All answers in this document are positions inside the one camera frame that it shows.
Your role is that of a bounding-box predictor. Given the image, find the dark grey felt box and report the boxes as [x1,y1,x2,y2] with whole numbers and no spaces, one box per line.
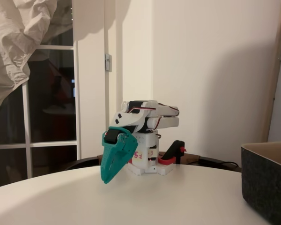
[240,142,281,225]

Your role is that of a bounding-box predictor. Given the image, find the dark brown chair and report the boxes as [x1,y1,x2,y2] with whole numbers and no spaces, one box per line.
[65,151,242,173]

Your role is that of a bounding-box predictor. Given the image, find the white glazed door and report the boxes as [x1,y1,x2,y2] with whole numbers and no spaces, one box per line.
[0,0,108,189]

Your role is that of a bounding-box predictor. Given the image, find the black clamp red pad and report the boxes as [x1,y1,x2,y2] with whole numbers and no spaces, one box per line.
[157,140,187,166]

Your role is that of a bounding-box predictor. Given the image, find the silver door hinge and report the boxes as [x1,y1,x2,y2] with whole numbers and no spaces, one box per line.
[104,53,113,71]

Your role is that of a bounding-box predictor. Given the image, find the beige crumpled curtain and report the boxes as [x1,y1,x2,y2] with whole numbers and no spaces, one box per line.
[0,0,74,128]

